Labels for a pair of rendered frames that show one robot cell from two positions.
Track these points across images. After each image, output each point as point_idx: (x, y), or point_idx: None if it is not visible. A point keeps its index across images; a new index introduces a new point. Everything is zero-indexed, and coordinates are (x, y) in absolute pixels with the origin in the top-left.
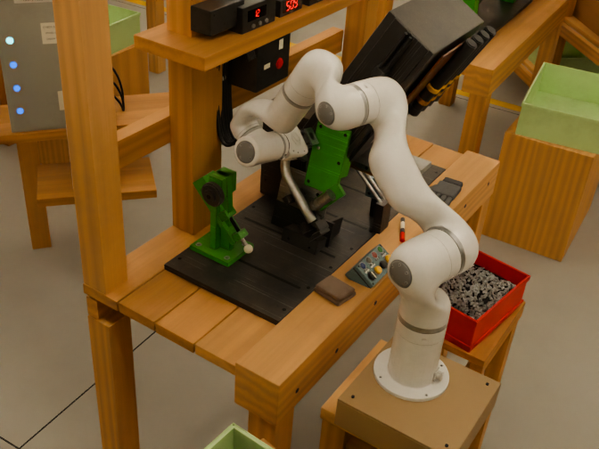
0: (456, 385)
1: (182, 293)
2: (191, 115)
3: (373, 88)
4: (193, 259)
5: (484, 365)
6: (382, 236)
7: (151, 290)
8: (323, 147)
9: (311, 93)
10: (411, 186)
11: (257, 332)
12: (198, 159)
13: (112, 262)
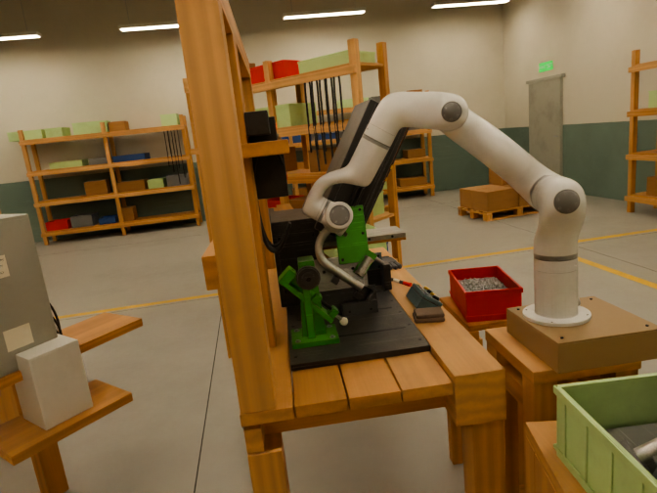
0: (583, 306)
1: (332, 374)
2: (256, 220)
3: None
4: (307, 352)
5: None
6: (395, 289)
7: (307, 385)
8: None
9: (397, 129)
10: (521, 149)
11: (425, 361)
12: (265, 267)
13: (271, 367)
